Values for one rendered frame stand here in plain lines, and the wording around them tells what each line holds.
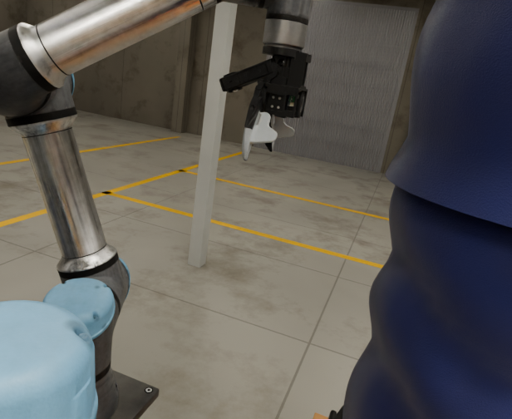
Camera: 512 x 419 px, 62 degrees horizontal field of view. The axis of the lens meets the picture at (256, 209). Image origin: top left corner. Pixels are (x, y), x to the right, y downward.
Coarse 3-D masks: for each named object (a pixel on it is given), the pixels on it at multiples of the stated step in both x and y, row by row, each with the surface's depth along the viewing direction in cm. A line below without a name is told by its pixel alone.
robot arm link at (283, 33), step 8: (272, 24) 73; (280, 24) 72; (288, 24) 72; (296, 24) 72; (304, 24) 73; (264, 32) 75; (272, 32) 73; (280, 32) 72; (288, 32) 72; (296, 32) 73; (304, 32) 74; (264, 40) 75; (272, 40) 73; (280, 40) 73; (288, 40) 73; (296, 40) 73; (304, 40) 75; (296, 48) 74
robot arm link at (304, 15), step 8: (272, 0) 71; (280, 0) 71; (288, 0) 71; (296, 0) 71; (304, 0) 71; (272, 8) 72; (280, 8) 71; (288, 8) 71; (296, 8) 71; (304, 8) 72; (272, 16) 72; (280, 16) 72; (288, 16) 71; (296, 16) 72; (304, 16) 72
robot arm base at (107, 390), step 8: (96, 376) 74; (104, 376) 76; (112, 376) 79; (96, 384) 74; (104, 384) 76; (112, 384) 78; (104, 392) 76; (112, 392) 78; (104, 400) 76; (112, 400) 78; (104, 408) 76; (112, 408) 78; (96, 416) 74; (104, 416) 76
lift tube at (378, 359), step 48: (432, 240) 32; (480, 240) 29; (384, 288) 38; (432, 288) 32; (480, 288) 29; (384, 336) 36; (432, 336) 33; (480, 336) 30; (384, 384) 37; (432, 384) 32; (480, 384) 31
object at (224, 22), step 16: (224, 16) 316; (224, 32) 318; (224, 48) 321; (224, 64) 326; (208, 80) 332; (208, 96) 335; (224, 96) 340; (208, 112) 338; (208, 128) 341; (208, 144) 344; (208, 160) 348; (208, 176) 351; (208, 192) 355; (208, 208) 362; (192, 224) 367; (208, 224) 370; (192, 240) 371; (208, 240) 379; (192, 256) 375
